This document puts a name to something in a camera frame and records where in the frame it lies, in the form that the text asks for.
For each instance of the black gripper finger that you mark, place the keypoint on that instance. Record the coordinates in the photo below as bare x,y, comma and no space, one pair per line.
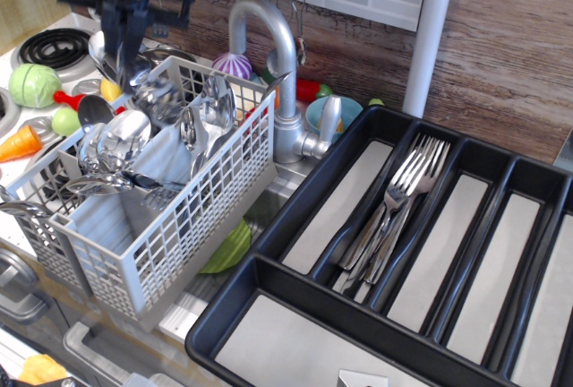
135,28
112,33

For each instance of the silver fork from basket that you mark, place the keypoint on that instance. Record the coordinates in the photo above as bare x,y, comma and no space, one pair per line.
157,97

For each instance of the fork lying in basket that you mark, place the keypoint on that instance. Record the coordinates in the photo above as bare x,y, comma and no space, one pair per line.
158,196

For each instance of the grey plastic cutlery basket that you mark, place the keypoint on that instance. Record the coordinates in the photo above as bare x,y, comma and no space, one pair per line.
133,259

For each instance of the silver forks in tray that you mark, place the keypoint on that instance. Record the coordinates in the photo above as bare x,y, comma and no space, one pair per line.
423,163

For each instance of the black cutlery tray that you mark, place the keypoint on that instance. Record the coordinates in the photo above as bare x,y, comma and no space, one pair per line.
476,292

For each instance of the hanging toy spatula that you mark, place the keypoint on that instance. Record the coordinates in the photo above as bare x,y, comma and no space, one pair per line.
159,31

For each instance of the silver ladle at back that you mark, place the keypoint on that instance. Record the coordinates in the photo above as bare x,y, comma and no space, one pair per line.
100,60

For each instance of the black coil stove burner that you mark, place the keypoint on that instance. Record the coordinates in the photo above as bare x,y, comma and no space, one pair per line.
56,48

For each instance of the yellow toy lemon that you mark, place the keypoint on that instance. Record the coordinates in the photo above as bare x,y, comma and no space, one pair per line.
109,90

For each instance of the dark round spoon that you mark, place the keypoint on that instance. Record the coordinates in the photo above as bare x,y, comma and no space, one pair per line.
92,110

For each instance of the green toy cabbage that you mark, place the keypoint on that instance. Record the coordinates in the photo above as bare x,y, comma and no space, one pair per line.
34,85

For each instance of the green toy apple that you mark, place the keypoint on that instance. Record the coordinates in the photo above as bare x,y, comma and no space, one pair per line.
65,121

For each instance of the purple toy onion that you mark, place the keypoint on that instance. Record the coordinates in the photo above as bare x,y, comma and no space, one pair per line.
233,64

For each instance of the large silver spoon bowl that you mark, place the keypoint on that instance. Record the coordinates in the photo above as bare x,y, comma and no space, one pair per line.
112,147

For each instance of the silver spoon pair upright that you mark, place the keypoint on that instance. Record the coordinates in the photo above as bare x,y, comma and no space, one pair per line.
207,121

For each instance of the orange toy carrot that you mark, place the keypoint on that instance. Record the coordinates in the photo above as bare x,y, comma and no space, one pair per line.
24,142

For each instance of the red toy pepper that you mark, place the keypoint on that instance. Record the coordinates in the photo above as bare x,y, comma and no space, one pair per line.
308,91

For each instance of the silver toy faucet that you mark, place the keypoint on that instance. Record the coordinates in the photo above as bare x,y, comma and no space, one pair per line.
291,141

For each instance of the blue toy cup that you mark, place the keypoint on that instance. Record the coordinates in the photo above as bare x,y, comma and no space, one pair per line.
351,109

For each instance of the green toy lettuce leaf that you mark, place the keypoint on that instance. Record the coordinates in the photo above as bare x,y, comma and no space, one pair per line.
231,251

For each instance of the yellow toy bottom left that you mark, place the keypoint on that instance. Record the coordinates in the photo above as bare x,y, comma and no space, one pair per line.
40,369

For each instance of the red toy handle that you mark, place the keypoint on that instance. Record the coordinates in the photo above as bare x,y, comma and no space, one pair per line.
72,101

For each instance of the white metal shelf post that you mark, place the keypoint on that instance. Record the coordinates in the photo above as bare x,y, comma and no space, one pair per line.
427,43

